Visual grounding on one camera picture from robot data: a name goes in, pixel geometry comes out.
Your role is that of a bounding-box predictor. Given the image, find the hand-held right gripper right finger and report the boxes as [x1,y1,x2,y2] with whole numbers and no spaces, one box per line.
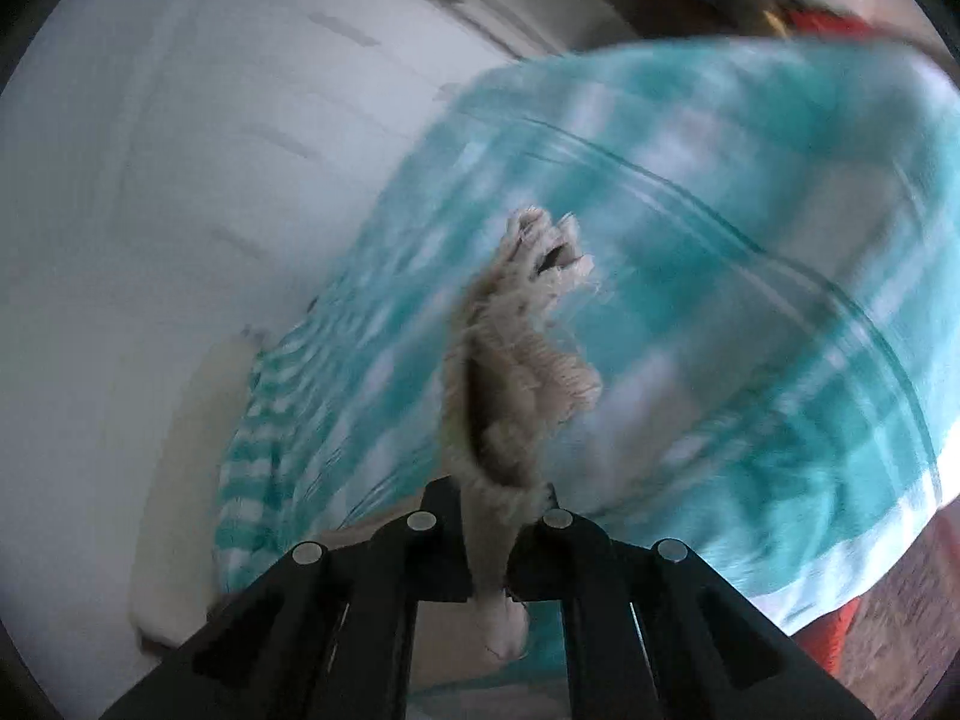
[506,487,878,720]

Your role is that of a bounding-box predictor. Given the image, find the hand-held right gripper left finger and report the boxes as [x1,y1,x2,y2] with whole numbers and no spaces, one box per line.
[101,476,473,720]

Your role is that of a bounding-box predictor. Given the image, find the beige pants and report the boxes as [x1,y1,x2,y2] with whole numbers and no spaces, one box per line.
[439,206,605,665]

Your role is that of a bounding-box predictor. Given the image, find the orange patterned blanket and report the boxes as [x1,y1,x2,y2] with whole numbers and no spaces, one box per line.
[793,499,960,720]

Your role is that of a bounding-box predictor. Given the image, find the teal plaid bed blanket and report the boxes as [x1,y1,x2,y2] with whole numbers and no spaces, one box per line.
[214,37,960,691]

